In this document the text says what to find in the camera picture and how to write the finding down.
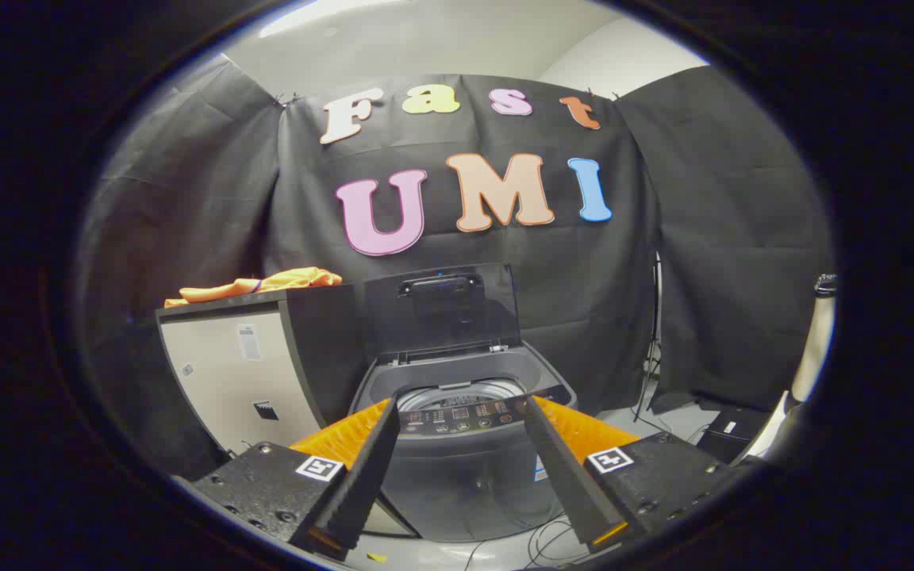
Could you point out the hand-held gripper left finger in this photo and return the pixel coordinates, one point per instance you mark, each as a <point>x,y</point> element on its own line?
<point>370,468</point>

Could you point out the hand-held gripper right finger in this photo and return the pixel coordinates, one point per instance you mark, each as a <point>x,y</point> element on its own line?
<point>560,468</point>

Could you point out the dark grey washing machine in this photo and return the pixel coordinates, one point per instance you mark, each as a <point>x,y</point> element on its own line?
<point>465,492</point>

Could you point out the dark glass washing machine lid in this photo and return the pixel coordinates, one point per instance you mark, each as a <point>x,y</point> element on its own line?
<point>441,325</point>

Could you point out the orange garment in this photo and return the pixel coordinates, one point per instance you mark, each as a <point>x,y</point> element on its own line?
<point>290,280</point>

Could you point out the black box with white label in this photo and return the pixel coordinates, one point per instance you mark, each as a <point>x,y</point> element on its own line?
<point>731,436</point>

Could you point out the grey and white cabinet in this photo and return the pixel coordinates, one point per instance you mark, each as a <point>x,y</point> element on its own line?
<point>219,373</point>

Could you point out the thin black stand pole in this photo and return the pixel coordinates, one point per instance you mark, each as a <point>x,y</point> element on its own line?
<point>655,317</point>

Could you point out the black backdrop cloth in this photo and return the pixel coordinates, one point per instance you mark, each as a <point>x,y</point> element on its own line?
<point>584,277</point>

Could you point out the white pole with black top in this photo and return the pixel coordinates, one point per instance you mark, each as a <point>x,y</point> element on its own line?
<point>814,349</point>

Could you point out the ceiling light panel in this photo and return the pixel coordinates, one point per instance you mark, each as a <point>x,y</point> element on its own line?
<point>322,12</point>

